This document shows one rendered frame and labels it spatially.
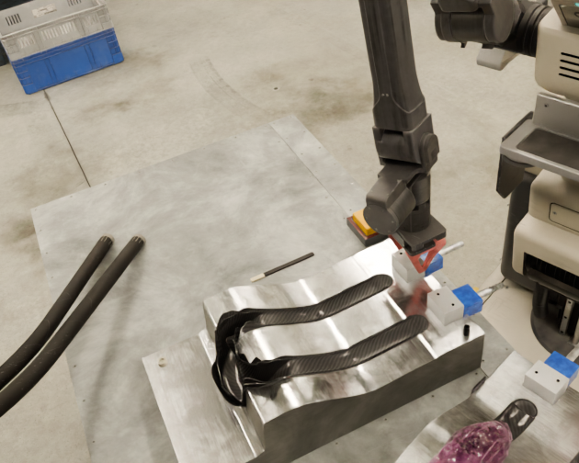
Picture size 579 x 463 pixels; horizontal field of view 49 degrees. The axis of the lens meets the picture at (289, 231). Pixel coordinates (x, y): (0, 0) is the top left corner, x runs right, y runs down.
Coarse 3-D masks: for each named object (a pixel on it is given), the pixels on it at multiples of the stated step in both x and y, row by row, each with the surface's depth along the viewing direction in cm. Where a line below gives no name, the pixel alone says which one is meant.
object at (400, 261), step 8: (448, 248) 113; (456, 248) 113; (392, 256) 111; (400, 256) 110; (424, 256) 111; (440, 256) 111; (392, 264) 112; (400, 264) 109; (408, 264) 109; (432, 264) 110; (440, 264) 111; (400, 272) 111; (408, 272) 108; (416, 272) 109; (424, 272) 110; (432, 272) 112; (408, 280) 109
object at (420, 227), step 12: (420, 204) 99; (408, 216) 100; (420, 216) 100; (432, 216) 104; (408, 228) 102; (420, 228) 102; (432, 228) 102; (444, 228) 102; (408, 240) 101; (420, 240) 101
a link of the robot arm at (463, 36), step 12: (456, 12) 101; (468, 12) 100; (480, 12) 99; (456, 24) 102; (468, 24) 100; (480, 24) 99; (456, 36) 103; (468, 36) 102; (480, 36) 101; (492, 48) 103
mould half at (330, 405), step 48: (240, 288) 108; (288, 288) 112; (336, 288) 111; (432, 288) 108; (192, 336) 110; (288, 336) 101; (336, 336) 104; (432, 336) 101; (480, 336) 100; (192, 384) 103; (288, 384) 92; (336, 384) 95; (384, 384) 96; (432, 384) 102; (192, 432) 97; (240, 432) 96; (288, 432) 92; (336, 432) 98
